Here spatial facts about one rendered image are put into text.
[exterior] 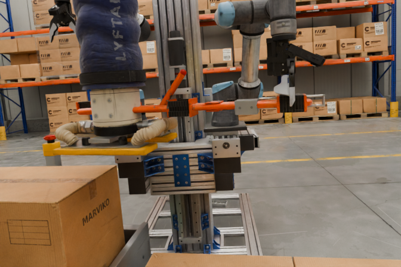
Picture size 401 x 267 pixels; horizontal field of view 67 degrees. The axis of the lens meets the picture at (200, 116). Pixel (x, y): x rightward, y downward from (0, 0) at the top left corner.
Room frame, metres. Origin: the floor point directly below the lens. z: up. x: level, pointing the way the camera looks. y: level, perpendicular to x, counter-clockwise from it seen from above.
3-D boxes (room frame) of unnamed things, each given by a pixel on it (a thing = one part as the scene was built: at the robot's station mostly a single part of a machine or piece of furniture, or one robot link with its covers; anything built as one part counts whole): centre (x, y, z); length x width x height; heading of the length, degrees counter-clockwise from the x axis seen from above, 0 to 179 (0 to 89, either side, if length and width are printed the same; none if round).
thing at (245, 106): (0.95, -0.15, 1.19); 0.07 x 0.07 x 0.04; 74
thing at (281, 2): (0.93, -0.27, 1.50); 0.09 x 0.08 x 0.11; 0
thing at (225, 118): (1.63, -0.13, 1.09); 0.15 x 0.15 x 0.10
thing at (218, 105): (1.14, 0.07, 1.20); 0.93 x 0.30 x 0.04; 74
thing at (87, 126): (1.08, 0.30, 1.14); 0.34 x 0.25 x 0.06; 74
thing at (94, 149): (0.99, 0.32, 1.10); 0.34 x 0.10 x 0.05; 74
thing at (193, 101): (1.01, 0.06, 1.20); 0.10 x 0.08 x 0.06; 164
